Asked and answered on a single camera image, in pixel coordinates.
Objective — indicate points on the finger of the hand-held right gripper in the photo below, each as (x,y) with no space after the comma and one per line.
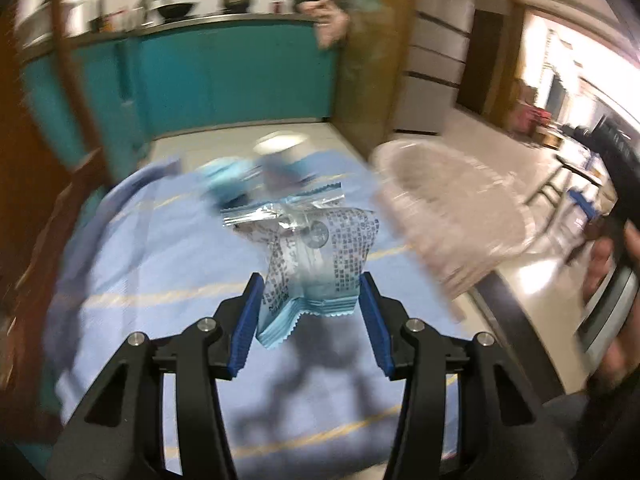
(582,205)

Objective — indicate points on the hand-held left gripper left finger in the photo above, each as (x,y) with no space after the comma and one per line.
(245,330)

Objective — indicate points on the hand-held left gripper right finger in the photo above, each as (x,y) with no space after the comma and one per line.
(375,330)

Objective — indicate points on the light blue snack wrapper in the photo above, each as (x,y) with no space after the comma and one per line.
(320,270)

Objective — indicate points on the white plastic basket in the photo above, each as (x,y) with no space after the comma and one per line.
(450,210)

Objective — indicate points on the person's right forearm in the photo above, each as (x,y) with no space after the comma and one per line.
(575,410)

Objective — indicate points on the person's right hand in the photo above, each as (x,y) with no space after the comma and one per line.
(598,270)

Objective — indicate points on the dark wooden chair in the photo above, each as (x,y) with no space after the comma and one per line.
(575,167)

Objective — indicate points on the distant wooden chair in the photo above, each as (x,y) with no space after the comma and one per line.
(527,117)

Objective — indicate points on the blue towel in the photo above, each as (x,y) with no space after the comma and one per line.
(150,285)

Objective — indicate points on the silver foil wrapper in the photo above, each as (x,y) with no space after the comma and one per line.
(260,212)

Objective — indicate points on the light blue face mask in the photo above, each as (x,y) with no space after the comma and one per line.
(225,182)

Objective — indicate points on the dark wooden door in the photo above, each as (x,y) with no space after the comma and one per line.
(480,60)

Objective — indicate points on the white blue paper cup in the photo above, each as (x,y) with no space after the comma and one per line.
(282,152)

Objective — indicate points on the silver refrigerator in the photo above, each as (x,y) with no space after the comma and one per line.
(435,50)

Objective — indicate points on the teal base cabinets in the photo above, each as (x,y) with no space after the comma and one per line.
(225,75)

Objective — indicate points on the wooden framed glass door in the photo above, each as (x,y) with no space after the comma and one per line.
(370,60)

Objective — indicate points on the carved wooden chair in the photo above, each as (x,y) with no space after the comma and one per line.
(30,185)

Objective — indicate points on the pink cloth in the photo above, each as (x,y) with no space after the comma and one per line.
(330,22)

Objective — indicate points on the black wok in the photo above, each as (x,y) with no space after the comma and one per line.
(175,10)

